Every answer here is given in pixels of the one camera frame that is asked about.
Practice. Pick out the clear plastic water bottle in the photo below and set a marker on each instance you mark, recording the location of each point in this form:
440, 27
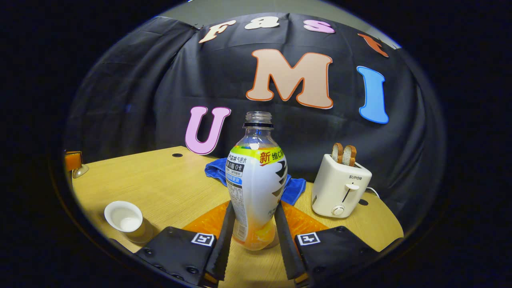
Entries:
256, 188

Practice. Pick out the cream toaster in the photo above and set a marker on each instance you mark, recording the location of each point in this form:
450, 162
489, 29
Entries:
336, 188

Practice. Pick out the blue folded towel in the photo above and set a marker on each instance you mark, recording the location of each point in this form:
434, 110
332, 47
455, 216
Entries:
294, 192

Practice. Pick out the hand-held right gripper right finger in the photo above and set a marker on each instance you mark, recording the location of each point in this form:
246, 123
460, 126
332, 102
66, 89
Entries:
286, 248

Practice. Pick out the toasted bread slice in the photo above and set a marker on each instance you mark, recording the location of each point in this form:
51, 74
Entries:
337, 152
349, 156

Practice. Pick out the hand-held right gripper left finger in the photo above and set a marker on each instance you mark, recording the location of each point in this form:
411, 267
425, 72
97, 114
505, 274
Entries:
224, 248

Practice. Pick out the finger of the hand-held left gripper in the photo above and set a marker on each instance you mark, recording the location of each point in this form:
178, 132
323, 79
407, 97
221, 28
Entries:
72, 161

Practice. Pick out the cream ceramic teacup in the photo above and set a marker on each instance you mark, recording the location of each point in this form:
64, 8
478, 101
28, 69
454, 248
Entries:
124, 218

